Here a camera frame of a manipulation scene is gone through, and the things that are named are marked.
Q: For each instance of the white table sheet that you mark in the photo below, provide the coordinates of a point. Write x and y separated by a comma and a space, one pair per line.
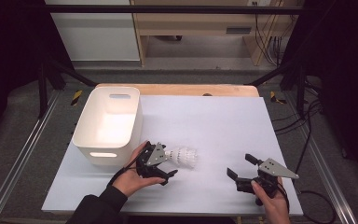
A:
217, 124

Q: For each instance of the light wooden desk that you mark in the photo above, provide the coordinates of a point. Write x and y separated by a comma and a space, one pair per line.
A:
199, 21

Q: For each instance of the black horizontal frame bar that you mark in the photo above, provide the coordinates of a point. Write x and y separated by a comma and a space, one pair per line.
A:
167, 9

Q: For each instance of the white plastic bin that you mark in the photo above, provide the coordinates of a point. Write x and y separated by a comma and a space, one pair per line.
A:
108, 124

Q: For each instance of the aluminium floor rail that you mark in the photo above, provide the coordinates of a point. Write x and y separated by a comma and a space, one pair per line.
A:
326, 174
18, 158

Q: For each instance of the person's right hand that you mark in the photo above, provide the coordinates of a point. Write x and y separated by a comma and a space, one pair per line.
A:
273, 208

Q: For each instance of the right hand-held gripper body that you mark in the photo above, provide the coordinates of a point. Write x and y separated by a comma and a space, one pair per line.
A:
275, 168

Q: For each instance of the person's left hand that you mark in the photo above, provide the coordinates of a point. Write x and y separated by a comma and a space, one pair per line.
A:
130, 180

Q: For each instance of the wooden table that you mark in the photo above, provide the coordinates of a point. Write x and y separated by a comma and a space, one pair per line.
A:
183, 89

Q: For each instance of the white cabinet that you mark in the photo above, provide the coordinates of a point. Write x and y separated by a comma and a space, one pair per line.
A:
96, 37

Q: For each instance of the black metal stand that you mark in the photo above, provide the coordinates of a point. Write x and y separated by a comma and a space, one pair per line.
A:
300, 90
43, 90

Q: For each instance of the yellow black floor tape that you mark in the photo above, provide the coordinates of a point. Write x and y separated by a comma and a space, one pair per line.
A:
76, 97
273, 97

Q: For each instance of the black curtain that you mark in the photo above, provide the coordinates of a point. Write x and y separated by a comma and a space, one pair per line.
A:
348, 77
9, 62

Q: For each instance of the person's dark clothing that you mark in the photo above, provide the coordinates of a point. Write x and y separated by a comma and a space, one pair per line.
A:
180, 220

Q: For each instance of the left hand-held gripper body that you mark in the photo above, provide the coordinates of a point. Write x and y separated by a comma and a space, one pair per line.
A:
154, 155

